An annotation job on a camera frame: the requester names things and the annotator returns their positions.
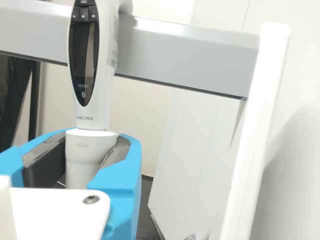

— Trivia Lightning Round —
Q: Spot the white incubator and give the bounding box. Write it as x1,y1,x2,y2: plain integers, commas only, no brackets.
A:
259,0,320,240

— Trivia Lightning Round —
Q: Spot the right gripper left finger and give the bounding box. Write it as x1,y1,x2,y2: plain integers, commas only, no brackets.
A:
0,129,68,188

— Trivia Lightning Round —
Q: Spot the pipette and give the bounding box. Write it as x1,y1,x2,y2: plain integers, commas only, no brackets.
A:
65,0,121,190

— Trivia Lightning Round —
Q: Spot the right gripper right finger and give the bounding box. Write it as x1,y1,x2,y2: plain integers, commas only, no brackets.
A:
87,133,144,240

